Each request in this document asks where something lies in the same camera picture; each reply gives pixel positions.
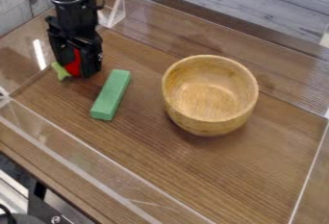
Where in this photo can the green rectangular block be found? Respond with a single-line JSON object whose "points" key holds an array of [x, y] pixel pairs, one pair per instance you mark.
{"points": [[109, 99]]}

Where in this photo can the black table frame bracket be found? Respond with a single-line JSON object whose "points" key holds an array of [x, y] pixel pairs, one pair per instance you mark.
{"points": [[40, 209]]}

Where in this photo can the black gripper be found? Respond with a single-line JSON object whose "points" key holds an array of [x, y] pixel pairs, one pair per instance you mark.
{"points": [[73, 26]]}

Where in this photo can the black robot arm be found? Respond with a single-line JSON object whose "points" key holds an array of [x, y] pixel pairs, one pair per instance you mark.
{"points": [[74, 39]]}

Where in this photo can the clear acrylic tray wall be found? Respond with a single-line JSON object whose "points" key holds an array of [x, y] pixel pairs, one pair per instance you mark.
{"points": [[106, 190]]}

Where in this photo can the wooden bowl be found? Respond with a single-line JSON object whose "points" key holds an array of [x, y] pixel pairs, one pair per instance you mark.
{"points": [[210, 93]]}

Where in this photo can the red plush tomato toy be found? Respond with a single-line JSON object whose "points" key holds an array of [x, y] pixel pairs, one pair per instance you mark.
{"points": [[71, 69]]}

